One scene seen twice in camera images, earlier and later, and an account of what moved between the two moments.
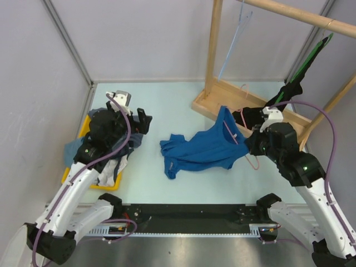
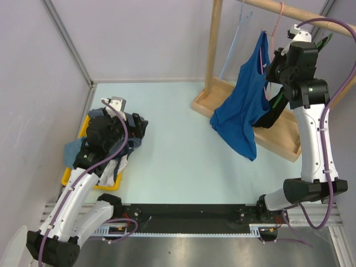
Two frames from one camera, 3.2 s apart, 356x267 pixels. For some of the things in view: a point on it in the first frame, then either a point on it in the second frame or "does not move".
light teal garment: x=70 y=151 does not move
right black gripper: x=252 y=142 -> x=278 y=58
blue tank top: x=217 y=147 -> x=249 y=103
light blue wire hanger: x=242 y=24 does not move
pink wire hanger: x=255 y=162 -> x=261 y=59
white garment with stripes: x=108 y=174 does not move
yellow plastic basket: x=67 y=172 does not move
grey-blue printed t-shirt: x=134 y=140 does not move
